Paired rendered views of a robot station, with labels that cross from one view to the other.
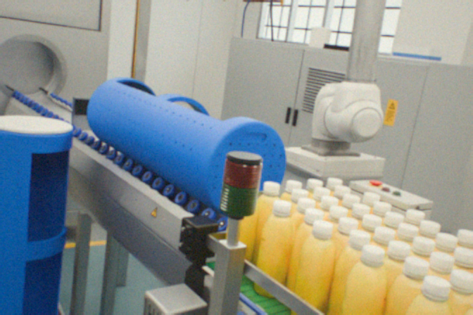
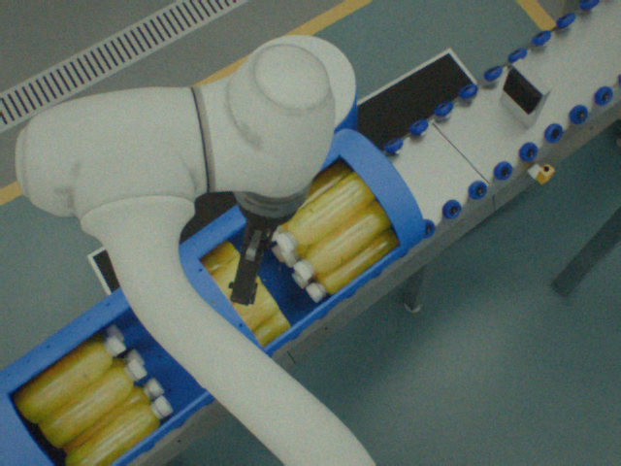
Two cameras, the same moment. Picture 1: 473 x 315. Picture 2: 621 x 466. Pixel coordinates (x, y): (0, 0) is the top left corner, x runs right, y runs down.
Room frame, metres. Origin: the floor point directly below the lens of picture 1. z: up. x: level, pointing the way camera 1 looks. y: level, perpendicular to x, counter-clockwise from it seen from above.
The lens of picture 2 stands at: (2.07, -0.14, 2.53)
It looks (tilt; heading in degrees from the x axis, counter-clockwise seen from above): 70 degrees down; 100
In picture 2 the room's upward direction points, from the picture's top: 10 degrees counter-clockwise
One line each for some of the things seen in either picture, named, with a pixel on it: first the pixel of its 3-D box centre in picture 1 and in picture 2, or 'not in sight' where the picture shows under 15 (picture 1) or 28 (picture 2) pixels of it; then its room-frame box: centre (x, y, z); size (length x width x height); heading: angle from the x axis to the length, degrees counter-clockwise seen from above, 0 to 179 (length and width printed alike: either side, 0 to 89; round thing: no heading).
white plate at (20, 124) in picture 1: (32, 124); (295, 87); (1.95, 0.77, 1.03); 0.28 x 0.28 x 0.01
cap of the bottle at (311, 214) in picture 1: (314, 214); not in sight; (1.09, -0.18, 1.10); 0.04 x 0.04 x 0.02
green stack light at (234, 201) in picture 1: (238, 197); not in sight; (0.88, -0.01, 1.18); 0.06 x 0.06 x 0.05
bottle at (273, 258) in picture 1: (274, 250); not in sight; (1.12, -0.11, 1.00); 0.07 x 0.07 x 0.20
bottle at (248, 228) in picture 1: (241, 230); not in sight; (1.22, -0.03, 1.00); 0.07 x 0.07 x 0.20
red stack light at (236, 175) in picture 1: (242, 172); not in sight; (0.88, -0.01, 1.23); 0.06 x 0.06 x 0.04
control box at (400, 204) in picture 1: (386, 207); not in sight; (1.41, -0.42, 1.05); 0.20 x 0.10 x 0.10; 37
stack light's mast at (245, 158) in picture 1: (238, 200); not in sight; (0.88, -0.01, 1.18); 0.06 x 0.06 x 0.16
